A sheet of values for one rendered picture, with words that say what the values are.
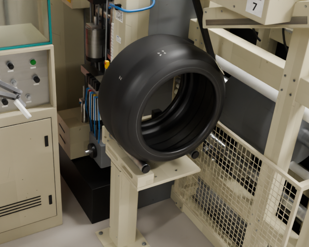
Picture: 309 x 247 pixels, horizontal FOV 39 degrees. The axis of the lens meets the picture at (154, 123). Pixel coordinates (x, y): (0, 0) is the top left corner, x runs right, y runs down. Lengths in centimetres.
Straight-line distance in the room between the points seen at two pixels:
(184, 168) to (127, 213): 63
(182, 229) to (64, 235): 79
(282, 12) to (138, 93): 64
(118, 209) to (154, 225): 47
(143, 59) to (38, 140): 102
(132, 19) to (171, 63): 39
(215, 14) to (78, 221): 169
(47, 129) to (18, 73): 37
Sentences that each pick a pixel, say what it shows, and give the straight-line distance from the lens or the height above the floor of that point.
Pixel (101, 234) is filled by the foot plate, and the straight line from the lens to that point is 300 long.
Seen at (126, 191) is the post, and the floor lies 46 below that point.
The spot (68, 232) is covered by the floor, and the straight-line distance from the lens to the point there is 305.
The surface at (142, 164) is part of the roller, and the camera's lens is 206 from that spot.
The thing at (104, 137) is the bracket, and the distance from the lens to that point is 230.
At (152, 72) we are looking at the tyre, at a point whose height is 140.
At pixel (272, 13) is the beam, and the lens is 174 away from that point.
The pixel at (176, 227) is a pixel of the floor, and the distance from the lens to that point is 310.
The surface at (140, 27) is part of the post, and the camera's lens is 215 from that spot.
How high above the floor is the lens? 213
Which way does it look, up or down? 30 degrees down
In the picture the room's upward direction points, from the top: 4 degrees clockwise
